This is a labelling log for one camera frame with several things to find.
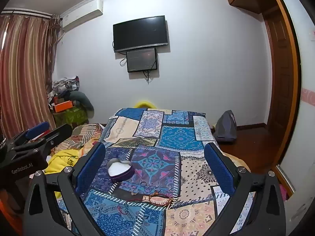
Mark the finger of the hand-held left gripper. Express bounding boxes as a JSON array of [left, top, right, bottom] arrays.
[[12, 124, 73, 158], [7, 122, 50, 147]]

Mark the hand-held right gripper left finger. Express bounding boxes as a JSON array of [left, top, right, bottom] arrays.
[[23, 142, 106, 236]]

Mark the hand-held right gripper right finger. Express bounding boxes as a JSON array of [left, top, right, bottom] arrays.
[[204, 142, 286, 236]]

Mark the purple heart-shaped jewelry tin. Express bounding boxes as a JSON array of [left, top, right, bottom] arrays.
[[107, 159, 134, 182]]

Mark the red string beaded bracelet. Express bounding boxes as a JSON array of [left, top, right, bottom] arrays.
[[117, 197, 150, 215]]

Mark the brown braided bracelet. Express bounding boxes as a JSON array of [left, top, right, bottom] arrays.
[[147, 193, 174, 207]]

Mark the green patterned box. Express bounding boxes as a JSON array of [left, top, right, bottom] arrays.
[[53, 107, 89, 129]]

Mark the yellow cloth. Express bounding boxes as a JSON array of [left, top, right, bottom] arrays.
[[44, 148, 87, 175]]

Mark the striped beige blanket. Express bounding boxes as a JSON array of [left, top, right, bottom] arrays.
[[53, 123, 104, 153]]

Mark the orange box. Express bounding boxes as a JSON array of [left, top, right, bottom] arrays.
[[53, 100, 74, 113]]

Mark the grey bag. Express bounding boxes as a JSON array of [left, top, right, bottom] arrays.
[[213, 110, 238, 143]]

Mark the orange cloth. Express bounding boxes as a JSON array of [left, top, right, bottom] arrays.
[[0, 192, 24, 236]]

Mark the patchwork printed bedspread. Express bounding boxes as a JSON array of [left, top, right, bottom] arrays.
[[57, 107, 256, 236]]

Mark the striped pink curtain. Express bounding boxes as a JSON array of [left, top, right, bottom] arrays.
[[0, 12, 62, 140]]

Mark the yellow round object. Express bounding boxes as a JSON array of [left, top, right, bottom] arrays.
[[133, 100, 156, 109]]

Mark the wooden door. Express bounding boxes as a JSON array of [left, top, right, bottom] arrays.
[[264, 9, 296, 134]]

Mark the white air conditioner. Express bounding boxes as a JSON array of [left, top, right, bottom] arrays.
[[60, 0, 104, 33]]

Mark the small black wall monitor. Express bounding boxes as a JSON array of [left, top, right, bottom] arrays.
[[126, 48, 158, 73]]

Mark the black wall television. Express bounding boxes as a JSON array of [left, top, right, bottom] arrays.
[[113, 15, 169, 53]]

